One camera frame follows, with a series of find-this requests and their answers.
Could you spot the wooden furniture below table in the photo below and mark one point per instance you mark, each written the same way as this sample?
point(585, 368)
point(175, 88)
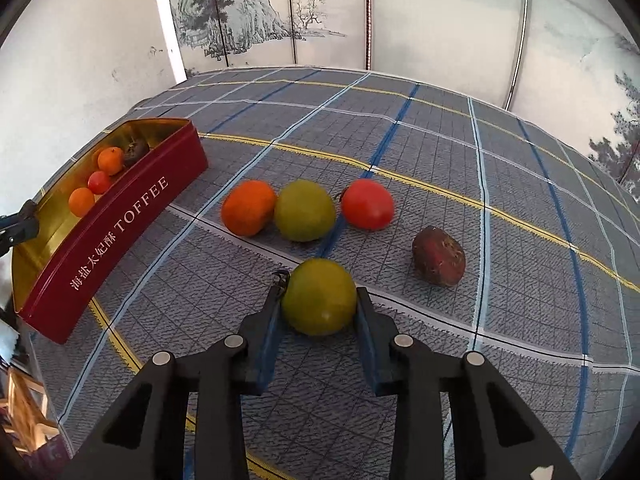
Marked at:
point(25, 404)

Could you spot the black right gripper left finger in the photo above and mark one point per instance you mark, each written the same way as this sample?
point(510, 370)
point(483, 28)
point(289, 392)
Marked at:
point(141, 435)

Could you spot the dark maroon passion fruit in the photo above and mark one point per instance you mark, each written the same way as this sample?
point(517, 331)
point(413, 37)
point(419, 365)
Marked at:
point(438, 257)

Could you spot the orange fruit in tin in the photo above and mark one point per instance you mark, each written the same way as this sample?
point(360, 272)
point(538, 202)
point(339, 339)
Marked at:
point(111, 160)

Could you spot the painted landscape folding screen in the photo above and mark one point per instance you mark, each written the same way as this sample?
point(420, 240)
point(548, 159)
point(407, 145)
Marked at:
point(569, 66)

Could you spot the green citrus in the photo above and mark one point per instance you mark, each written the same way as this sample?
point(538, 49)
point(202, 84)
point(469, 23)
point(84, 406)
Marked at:
point(304, 211)
point(320, 299)

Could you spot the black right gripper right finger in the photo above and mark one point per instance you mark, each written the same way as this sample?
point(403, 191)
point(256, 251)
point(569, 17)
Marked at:
point(496, 434)

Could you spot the red tomato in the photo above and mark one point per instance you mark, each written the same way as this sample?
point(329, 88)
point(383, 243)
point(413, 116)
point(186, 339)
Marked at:
point(99, 182)
point(367, 205)

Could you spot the dark wrinkled fruit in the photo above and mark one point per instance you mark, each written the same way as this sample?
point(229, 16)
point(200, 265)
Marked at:
point(136, 149)

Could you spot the orange tangerine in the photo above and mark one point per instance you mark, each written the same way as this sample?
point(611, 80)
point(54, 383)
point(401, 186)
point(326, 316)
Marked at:
point(80, 202)
point(248, 208)

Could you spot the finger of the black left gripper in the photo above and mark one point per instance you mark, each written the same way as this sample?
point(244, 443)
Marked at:
point(17, 228)

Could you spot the blue plaid tablecloth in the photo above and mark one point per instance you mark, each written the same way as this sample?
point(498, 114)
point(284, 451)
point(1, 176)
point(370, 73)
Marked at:
point(550, 291)

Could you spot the red toffee tin box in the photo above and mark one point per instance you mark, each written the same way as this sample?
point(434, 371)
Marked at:
point(56, 273)

